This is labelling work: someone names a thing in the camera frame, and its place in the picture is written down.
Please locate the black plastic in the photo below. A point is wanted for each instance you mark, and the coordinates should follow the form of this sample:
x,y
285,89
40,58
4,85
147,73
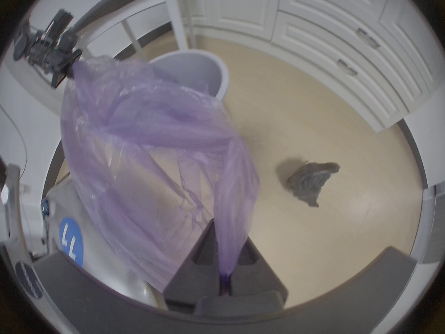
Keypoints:
x,y
309,183

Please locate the purple plastic bag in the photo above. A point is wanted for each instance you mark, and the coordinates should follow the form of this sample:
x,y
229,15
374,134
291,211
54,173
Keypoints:
x,y
139,134

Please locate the white trash bin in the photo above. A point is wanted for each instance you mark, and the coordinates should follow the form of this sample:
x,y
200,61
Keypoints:
x,y
198,71

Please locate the white wardrobe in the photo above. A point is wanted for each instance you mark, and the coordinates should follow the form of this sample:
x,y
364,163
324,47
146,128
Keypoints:
x,y
313,30

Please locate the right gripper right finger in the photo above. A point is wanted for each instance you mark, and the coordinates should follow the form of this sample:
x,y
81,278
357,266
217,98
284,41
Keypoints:
x,y
257,277

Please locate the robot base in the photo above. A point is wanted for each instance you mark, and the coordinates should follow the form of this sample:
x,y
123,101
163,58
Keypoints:
x,y
69,235

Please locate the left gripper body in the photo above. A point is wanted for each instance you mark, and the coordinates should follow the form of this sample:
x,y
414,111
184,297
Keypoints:
x,y
61,61

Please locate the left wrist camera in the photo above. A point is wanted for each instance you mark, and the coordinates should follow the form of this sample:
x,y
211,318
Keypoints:
x,y
61,21

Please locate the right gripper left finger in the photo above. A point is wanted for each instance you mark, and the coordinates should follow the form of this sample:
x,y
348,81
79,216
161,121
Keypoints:
x,y
187,280

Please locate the white chair grey cushions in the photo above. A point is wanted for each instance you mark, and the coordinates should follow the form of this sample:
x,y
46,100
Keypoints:
x,y
175,12

